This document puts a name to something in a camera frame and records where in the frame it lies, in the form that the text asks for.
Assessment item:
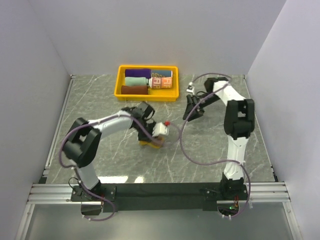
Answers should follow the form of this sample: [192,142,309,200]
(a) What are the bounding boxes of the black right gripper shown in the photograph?
[183,93,221,123]

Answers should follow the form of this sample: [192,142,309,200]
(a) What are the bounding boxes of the yellow brown towel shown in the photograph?
[139,136,165,149]

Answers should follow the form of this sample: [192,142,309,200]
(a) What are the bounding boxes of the striped rabbit print towel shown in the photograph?
[148,77,173,89]

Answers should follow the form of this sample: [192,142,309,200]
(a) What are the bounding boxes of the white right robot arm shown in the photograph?
[182,76,255,200]

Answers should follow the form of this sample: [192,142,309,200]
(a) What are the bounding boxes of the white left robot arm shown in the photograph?
[59,101,168,201]

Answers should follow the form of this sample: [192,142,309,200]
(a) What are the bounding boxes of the blue lettered rolled towel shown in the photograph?
[150,69,173,78]

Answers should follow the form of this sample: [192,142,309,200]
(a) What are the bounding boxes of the brown rolled towel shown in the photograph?
[121,85,148,95]

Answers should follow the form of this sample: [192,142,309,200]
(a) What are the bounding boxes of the yellow plastic tray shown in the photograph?
[114,65,180,102]

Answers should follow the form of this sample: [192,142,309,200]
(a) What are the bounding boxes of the purple rolled towel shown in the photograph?
[124,68,151,79]

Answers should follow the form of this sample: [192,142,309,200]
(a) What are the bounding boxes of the mint green rolled towel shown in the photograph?
[124,76,150,87]

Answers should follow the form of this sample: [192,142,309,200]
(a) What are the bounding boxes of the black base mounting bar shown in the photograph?
[70,181,251,216]

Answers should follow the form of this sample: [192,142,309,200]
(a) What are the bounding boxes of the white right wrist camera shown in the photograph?
[186,82,195,95]

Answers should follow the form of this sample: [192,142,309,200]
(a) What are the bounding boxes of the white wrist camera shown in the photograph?
[186,82,195,95]
[152,122,169,137]

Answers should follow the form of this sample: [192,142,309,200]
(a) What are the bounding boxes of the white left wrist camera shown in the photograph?
[152,122,169,137]

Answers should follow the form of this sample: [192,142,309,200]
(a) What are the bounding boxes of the aluminium frame rail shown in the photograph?
[26,182,291,205]

